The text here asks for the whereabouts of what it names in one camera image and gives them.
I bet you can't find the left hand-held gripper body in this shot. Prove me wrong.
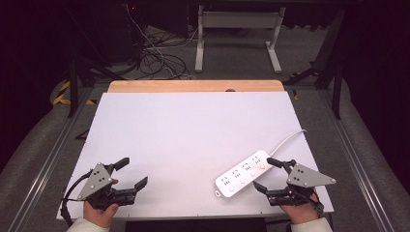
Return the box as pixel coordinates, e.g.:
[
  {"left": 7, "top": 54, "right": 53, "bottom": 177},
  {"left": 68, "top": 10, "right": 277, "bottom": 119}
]
[{"left": 76, "top": 162, "right": 138, "bottom": 211}]

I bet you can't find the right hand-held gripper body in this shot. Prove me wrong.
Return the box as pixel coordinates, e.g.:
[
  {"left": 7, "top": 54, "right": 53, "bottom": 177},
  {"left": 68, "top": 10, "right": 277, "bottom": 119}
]
[{"left": 266, "top": 159, "right": 337, "bottom": 207}]

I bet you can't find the white power strip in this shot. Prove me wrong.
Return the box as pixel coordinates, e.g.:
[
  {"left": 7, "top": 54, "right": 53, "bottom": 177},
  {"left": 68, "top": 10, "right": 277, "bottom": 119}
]
[{"left": 214, "top": 149, "right": 274, "bottom": 199}]

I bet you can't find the person's left hand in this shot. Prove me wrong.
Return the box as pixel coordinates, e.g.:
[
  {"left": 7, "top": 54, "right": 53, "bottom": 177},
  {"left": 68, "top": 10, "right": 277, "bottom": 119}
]
[{"left": 82, "top": 178, "right": 120, "bottom": 228}]

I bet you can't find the person's right hand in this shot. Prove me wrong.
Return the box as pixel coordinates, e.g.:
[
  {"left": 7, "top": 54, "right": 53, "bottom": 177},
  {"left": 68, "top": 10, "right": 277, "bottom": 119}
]
[{"left": 278, "top": 192, "right": 324, "bottom": 225}]

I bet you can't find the yellow black floor tape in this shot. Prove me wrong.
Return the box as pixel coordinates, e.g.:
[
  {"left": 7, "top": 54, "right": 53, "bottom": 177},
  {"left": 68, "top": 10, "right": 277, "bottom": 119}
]
[{"left": 52, "top": 80, "right": 98, "bottom": 106}]

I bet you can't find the black metal stand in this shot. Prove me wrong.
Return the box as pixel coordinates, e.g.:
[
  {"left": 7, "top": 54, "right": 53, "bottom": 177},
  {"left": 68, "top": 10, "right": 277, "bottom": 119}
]
[
  {"left": 66, "top": 56, "right": 128, "bottom": 119},
  {"left": 282, "top": 9, "right": 346, "bottom": 121}
]

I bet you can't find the dark cabinet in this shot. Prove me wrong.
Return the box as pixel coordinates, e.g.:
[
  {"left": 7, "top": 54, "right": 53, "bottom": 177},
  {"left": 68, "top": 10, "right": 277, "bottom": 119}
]
[{"left": 93, "top": 2, "right": 148, "bottom": 67}]

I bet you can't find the white power strip cable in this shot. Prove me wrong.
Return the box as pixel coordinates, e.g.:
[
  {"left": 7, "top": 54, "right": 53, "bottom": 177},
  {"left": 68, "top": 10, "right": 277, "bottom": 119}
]
[{"left": 270, "top": 129, "right": 308, "bottom": 158}]

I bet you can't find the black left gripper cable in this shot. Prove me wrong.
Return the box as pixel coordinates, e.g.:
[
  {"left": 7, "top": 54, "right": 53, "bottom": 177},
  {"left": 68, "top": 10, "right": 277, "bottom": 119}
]
[{"left": 60, "top": 168, "right": 95, "bottom": 227}]

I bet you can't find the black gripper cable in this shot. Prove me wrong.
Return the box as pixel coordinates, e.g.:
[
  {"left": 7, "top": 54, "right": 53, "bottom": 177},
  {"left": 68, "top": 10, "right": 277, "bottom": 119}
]
[
  {"left": 60, "top": 168, "right": 95, "bottom": 227},
  {"left": 308, "top": 191, "right": 325, "bottom": 218}
]

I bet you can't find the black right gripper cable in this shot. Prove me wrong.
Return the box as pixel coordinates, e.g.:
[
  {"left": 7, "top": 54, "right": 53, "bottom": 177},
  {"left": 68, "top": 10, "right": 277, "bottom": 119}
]
[{"left": 308, "top": 191, "right": 325, "bottom": 218}]

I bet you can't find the metal floor rail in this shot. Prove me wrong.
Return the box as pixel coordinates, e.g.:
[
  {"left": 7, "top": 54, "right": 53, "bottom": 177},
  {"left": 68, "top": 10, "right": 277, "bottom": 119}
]
[
  {"left": 318, "top": 90, "right": 395, "bottom": 232},
  {"left": 7, "top": 87, "right": 95, "bottom": 232}
]

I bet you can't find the tangle of floor cables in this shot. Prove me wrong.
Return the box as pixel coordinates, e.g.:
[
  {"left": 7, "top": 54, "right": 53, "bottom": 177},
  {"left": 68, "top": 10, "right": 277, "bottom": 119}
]
[{"left": 124, "top": 4, "right": 198, "bottom": 80}]

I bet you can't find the white desk frame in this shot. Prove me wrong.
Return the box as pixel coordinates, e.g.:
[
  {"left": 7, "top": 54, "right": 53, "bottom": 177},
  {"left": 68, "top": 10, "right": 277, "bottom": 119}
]
[{"left": 194, "top": 4, "right": 287, "bottom": 74}]

